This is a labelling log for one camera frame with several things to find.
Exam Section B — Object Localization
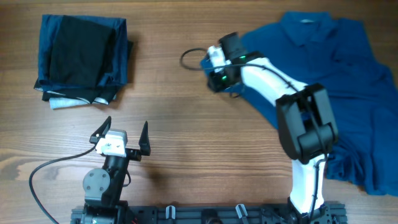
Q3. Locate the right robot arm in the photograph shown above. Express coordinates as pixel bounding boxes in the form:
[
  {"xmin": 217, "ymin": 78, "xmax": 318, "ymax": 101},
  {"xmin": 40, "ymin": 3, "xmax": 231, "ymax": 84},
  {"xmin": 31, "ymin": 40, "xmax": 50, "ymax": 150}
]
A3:
[{"xmin": 206, "ymin": 32, "xmax": 338, "ymax": 223}]

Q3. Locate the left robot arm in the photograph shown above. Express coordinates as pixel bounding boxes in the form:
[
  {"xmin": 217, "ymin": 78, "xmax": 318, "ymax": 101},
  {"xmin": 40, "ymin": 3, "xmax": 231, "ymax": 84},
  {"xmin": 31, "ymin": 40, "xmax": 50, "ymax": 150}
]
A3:
[{"xmin": 74, "ymin": 116, "xmax": 151, "ymax": 224}]

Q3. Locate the folded dark blue garment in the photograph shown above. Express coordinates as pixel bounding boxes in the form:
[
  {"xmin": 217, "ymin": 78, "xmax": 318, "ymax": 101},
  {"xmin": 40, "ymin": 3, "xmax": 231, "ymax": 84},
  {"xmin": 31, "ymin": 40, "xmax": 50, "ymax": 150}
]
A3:
[{"xmin": 37, "ymin": 14, "xmax": 134, "ymax": 94}]

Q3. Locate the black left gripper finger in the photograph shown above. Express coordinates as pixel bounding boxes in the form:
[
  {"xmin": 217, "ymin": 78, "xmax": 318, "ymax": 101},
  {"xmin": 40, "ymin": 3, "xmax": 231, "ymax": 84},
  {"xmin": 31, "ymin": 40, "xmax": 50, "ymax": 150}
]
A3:
[
  {"xmin": 139, "ymin": 121, "xmax": 151, "ymax": 156},
  {"xmin": 89, "ymin": 116, "xmax": 111, "ymax": 144}
]

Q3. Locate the blue polo shirt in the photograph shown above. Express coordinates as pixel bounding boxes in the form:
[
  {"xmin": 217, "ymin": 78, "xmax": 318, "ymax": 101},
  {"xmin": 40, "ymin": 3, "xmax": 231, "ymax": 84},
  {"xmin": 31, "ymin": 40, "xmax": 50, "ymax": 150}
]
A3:
[{"xmin": 200, "ymin": 11, "xmax": 398, "ymax": 197}]

